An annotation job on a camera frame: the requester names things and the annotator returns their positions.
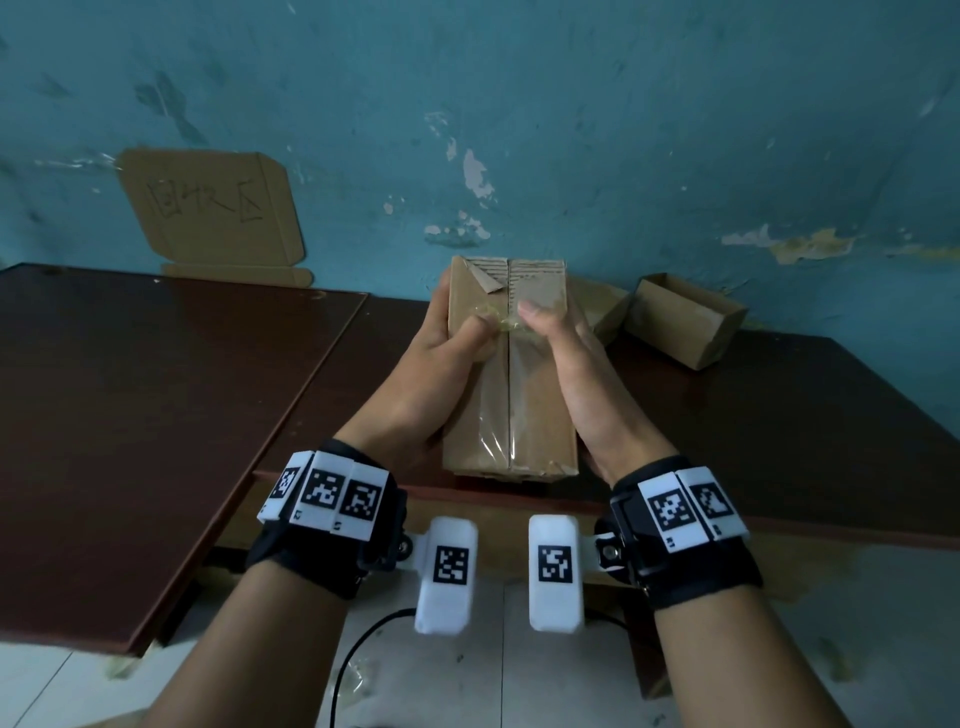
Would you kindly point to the person's right hand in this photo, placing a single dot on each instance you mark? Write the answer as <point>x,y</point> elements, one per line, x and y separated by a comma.
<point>600,405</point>

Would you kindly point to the person's left hand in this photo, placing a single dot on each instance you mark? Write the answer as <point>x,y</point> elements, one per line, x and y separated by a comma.
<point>409,397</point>

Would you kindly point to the person's right thumb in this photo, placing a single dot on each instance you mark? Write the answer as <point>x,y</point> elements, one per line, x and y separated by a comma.
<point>538,322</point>

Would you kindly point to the person's left thumb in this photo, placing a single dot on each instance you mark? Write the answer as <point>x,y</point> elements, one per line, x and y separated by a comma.
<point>474,330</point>

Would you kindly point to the clear tape strip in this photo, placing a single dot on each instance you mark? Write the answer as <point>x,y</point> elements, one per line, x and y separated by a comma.
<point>510,322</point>

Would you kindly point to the taped brown cardboard box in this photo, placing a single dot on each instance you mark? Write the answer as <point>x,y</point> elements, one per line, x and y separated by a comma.
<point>525,405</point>

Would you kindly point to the person's right forearm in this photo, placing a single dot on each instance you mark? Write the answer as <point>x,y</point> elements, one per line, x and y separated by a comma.
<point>735,660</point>

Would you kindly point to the person's left forearm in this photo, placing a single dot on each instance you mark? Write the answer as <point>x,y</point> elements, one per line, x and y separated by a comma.
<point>255,652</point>

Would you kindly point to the small closed cardboard box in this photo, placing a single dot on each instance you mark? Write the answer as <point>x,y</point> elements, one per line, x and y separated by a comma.
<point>604,304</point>

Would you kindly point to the open empty cardboard box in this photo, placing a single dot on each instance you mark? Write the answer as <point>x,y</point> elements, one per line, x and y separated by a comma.
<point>679,326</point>

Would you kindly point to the flat cardboard sign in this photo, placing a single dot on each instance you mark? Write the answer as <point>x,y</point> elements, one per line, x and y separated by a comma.
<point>214,214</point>

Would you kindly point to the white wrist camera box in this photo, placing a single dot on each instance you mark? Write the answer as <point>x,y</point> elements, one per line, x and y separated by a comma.
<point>555,574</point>
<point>448,577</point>

